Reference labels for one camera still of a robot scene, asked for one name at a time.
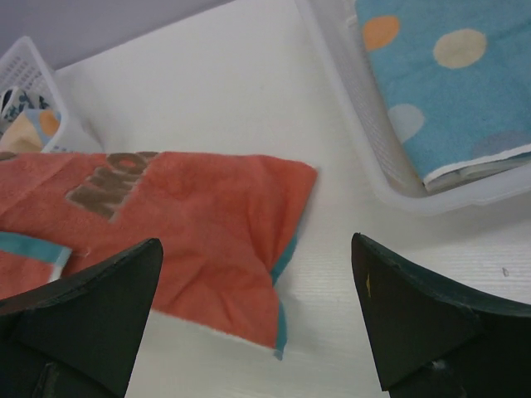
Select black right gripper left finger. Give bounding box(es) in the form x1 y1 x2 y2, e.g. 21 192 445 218
1 239 163 397

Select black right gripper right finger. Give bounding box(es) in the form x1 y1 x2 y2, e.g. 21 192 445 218
351 233 530 397

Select pastel orange dot towel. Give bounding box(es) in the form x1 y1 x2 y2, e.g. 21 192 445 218
1 109 61 153

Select light blue polka dot towel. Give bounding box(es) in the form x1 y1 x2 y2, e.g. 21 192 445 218
353 0 530 192

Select white basket with towels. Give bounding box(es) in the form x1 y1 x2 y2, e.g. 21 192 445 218
0 35 105 155

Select small patterned towels in basket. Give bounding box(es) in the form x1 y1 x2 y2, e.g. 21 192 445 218
1 86 51 134

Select white empty plastic basket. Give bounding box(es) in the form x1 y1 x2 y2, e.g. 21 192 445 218
296 1 530 216

